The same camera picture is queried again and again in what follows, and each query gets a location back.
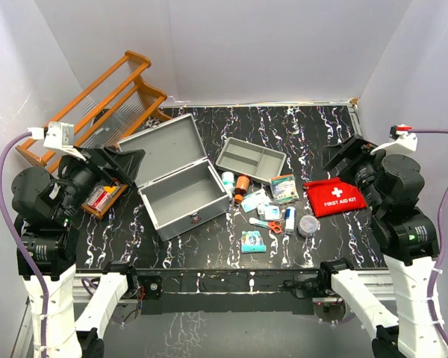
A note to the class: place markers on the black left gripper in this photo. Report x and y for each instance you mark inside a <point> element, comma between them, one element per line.
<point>122,163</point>

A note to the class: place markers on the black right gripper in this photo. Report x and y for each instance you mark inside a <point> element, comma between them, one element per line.
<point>355,149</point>

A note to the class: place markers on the red first aid kit pouch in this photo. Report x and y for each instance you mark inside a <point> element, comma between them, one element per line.
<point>333,196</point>

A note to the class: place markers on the grey metal medicine case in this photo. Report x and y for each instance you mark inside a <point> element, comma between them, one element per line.
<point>176,181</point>

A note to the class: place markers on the green gauze packet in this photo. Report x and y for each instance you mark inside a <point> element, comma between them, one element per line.
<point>283,189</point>

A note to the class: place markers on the small blue bandage packet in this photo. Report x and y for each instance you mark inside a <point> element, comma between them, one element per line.
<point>268,212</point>

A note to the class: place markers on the teal packet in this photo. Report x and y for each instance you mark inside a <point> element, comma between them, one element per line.
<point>252,242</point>

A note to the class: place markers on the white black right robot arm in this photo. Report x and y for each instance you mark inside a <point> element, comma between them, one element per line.
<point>412,246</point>

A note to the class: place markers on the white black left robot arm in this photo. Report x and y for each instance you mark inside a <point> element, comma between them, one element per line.
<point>47,264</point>

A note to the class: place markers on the red white medicine box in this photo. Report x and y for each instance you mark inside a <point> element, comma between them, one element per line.
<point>99,198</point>

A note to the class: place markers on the orange wooden rack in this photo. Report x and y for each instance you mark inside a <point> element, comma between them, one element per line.
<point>110,109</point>

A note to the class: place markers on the clear tape roll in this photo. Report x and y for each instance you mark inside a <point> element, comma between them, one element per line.
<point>308,225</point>

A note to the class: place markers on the blue white bandage roll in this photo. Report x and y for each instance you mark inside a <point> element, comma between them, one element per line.
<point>290,220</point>

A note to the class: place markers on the grey plastic divider tray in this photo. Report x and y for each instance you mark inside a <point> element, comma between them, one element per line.
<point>245,158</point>

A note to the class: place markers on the amber bottle orange cap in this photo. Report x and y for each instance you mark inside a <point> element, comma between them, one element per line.
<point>241,188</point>

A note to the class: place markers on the blue white flat packet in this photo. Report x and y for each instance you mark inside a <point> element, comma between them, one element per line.
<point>252,200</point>

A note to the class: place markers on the white pill bottle teal label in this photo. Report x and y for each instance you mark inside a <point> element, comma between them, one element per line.
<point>228,182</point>

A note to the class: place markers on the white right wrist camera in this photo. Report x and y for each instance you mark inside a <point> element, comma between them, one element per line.
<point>403,142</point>

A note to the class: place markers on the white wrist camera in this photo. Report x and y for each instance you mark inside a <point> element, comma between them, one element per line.
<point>59,137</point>
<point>403,142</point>

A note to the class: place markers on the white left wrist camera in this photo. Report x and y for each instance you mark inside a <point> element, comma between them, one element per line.
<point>59,137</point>

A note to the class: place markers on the orange handled scissors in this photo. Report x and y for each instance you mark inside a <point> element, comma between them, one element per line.
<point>274,226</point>

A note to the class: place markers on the black table front rail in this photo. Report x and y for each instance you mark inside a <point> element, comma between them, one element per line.
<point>235,290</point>

